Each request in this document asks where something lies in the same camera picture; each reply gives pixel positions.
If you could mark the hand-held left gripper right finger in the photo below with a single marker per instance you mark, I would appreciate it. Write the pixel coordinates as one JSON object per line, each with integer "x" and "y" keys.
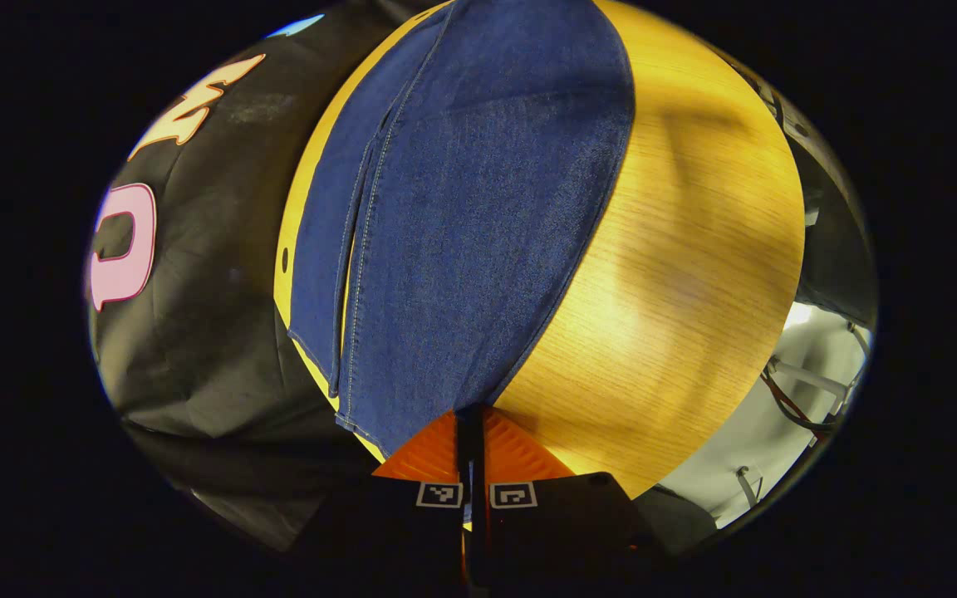
{"x": 561, "y": 523}

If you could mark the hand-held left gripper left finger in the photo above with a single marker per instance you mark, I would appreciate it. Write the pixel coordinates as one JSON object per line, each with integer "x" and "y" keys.
{"x": 412, "y": 531}

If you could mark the blue denim jeans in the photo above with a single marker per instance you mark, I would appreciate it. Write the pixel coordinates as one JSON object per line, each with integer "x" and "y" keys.
{"x": 462, "y": 208}

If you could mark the black backdrop cloth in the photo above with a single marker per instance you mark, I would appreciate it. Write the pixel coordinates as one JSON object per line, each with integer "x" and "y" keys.
{"x": 213, "y": 332}

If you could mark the white metal bar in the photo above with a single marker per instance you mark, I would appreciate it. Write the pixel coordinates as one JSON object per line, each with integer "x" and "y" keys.
{"x": 811, "y": 378}

